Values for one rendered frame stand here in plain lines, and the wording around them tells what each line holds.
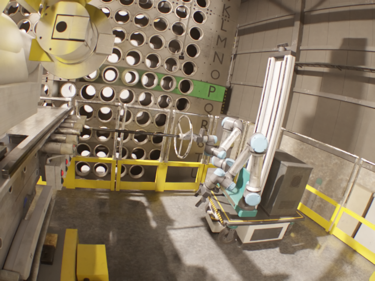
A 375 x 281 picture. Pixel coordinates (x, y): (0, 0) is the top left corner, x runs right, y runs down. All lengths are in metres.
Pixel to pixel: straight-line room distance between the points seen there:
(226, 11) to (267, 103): 2.14
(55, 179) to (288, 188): 1.80
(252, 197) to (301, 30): 9.04
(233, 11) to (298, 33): 6.31
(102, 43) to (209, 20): 2.66
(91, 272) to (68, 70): 0.88
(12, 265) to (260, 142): 1.47
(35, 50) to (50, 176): 0.71
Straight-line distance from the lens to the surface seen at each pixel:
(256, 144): 1.44
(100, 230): 1.95
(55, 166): 1.23
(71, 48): 0.81
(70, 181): 2.51
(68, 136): 1.35
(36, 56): 0.85
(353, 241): 2.82
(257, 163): 1.50
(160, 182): 2.59
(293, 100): 9.38
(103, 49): 1.03
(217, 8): 3.66
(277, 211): 2.04
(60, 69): 1.09
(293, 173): 1.92
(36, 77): 1.32
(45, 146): 1.21
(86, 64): 1.07
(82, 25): 0.81
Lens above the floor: 1.26
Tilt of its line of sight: 13 degrees down
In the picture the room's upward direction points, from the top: 11 degrees clockwise
